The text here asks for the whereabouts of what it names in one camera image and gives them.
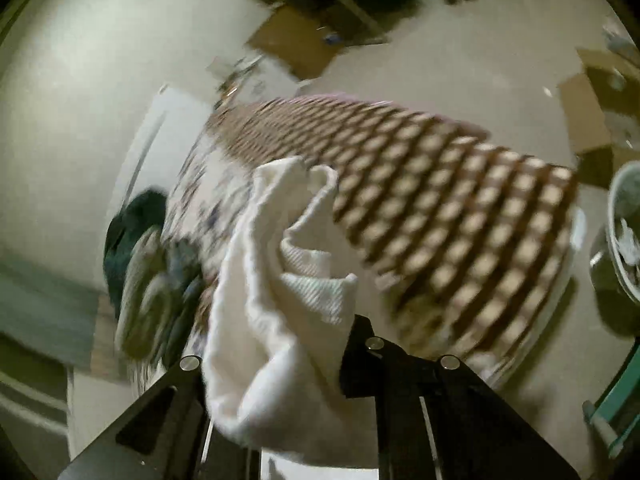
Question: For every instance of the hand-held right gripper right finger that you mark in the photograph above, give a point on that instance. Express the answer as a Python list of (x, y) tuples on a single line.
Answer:
[(395, 390)]

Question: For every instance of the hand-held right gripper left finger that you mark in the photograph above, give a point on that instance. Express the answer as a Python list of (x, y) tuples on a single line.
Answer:
[(172, 405)]

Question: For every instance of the white towel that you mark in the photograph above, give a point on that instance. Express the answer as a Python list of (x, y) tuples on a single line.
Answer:
[(272, 310)]

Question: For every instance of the pile of dark clothes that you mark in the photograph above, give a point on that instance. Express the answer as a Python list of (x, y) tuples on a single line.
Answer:
[(145, 280)]

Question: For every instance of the brown checkered blanket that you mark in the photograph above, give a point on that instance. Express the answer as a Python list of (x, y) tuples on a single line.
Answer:
[(425, 220)]

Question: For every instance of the teal plastic stool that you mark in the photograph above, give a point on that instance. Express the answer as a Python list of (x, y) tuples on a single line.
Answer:
[(617, 410)]

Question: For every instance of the grey round bin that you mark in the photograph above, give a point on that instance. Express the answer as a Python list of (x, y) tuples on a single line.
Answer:
[(620, 240)]

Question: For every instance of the open cardboard box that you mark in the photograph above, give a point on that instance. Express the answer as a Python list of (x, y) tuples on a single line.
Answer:
[(600, 110)]

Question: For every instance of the brown cardboard sheet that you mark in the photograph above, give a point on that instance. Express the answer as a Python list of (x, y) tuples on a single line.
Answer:
[(295, 45)]

